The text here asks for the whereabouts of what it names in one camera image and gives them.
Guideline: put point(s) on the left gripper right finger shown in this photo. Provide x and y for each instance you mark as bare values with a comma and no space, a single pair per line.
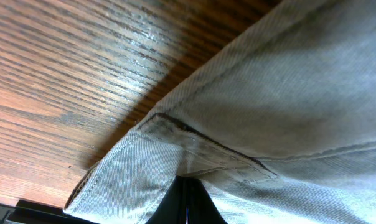
200,207

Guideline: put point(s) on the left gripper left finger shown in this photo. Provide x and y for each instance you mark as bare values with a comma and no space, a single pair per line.
173,207

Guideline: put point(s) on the grey shorts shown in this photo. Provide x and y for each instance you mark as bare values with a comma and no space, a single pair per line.
280,126

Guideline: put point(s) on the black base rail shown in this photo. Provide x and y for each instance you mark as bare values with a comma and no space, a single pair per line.
26,212

